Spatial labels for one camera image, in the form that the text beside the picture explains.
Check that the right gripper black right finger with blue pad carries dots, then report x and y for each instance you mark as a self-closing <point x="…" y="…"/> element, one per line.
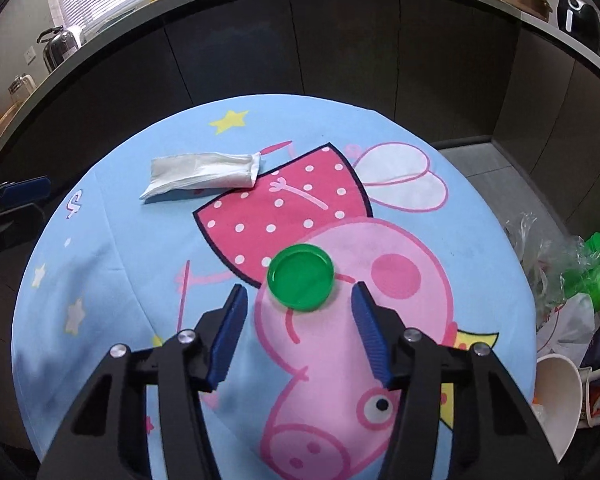
<point x="495" y="434"/>

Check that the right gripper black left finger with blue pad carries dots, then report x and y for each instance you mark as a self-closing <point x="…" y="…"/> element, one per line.
<point x="104" y="433"/>

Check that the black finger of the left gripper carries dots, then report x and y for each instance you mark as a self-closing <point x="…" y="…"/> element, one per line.
<point x="20" y="225"/>

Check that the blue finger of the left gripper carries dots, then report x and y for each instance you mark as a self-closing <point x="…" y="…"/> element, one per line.
<point x="14" y="194"/>

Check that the green plastic lid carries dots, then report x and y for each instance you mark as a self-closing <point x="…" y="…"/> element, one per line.
<point x="301" y="277"/>

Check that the white paper cup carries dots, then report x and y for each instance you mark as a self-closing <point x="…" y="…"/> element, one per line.
<point x="590" y="411"/>

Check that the white round trash bin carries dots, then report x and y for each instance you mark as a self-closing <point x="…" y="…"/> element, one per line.
<point x="557" y="400"/>

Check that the grey kitchen cabinets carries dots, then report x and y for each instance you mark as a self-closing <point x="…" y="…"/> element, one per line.
<point x="450" y="71"/>

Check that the white plastic bag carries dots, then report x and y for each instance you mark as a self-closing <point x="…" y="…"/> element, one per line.
<point x="569" y="330"/>

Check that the steel kettle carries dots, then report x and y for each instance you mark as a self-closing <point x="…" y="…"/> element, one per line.
<point x="59" y="44"/>

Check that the clear bag with green beans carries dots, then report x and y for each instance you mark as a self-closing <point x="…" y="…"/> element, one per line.
<point x="545" y="261"/>

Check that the white crumpled tissue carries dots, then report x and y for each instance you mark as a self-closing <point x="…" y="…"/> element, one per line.
<point x="201" y="171"/>

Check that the green bottle front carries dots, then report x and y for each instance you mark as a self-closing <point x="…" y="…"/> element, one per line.
<point x="585" y="282"/>

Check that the blue cartoon tablecloth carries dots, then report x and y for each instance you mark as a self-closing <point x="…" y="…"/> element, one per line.
<point x="296" y="199"/>

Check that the black air fryer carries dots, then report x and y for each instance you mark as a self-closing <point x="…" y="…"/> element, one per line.
<point x="580" y="21"/>

